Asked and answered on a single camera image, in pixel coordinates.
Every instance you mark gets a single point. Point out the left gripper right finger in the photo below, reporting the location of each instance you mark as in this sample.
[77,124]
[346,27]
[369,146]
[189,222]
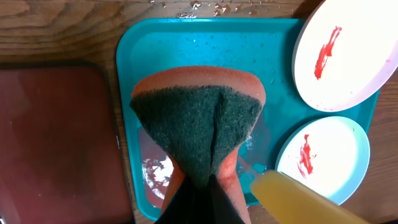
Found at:
[221,208]

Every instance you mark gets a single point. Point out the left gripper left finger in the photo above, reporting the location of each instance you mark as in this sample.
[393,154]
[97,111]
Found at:
[182,207]

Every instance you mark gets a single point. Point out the yellow-green plastic plate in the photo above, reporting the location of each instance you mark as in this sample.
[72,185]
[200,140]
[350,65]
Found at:
[289,201]

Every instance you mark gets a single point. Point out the green orange scrub sponge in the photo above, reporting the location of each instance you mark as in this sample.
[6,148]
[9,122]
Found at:
[200,116]

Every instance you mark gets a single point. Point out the light blue plastic plate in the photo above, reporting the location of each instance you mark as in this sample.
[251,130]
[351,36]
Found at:
[328,155]

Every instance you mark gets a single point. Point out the black rectangular tray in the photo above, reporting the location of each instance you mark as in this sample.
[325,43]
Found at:
[60,155]

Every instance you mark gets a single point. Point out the teal plastic tray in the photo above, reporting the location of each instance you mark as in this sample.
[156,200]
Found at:
[263,47]

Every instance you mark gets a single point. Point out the white pink-rimmed plate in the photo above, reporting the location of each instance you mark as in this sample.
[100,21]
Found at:
[346,51]

